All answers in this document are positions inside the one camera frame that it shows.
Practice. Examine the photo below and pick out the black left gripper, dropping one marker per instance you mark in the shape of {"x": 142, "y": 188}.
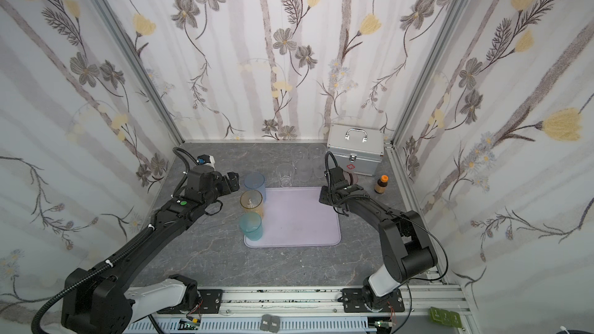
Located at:
{"x": 226, "y": 182}

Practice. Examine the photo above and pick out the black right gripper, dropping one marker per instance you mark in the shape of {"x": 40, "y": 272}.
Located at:
{"x": 330, "y": 194}

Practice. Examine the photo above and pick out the blue frosted plastic tumbler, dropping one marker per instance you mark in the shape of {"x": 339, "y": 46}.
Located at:
{"x": 256, "y": 181}

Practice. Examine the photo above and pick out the yellow plastic tumbler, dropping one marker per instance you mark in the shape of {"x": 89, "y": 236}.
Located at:
{"x": 252, "y": 201}

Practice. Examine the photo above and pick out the teal dotted plastic tumbler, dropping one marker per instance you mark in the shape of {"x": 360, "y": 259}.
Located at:
{"x": 251, "y": 225}

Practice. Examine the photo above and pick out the lilac plastic tray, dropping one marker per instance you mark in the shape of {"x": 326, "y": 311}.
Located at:
{"x": 294, "y": 217}

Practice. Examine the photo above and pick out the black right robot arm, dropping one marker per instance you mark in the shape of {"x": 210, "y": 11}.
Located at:
{"x": 407, "y": 248}

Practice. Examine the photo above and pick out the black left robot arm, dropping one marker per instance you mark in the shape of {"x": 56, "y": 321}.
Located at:
{"x": 98, "y": 300}

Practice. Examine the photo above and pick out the brown bottle orange cap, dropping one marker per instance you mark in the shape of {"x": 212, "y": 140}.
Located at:
{"x": 381, "y": 184}

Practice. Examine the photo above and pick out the clear tall tumbler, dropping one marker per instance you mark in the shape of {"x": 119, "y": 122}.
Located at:
{"x": 317, "y": 152}

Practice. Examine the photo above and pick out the silver metal first-aid case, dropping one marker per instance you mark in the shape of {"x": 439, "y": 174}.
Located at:
{"x": 357, "y": 150}

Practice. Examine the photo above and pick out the clear faceted glass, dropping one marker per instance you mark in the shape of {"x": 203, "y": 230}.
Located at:
{"x": 286, "y": 174}

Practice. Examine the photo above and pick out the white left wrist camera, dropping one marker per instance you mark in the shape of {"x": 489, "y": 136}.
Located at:
{"x": 206, "y": 160}

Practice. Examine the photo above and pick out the white slotted cable duct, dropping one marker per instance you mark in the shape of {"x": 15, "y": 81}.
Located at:
{"x": 252, "y": 325}

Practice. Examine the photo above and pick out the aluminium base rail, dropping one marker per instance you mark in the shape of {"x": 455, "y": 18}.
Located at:
{"x": 316, "y": 302}

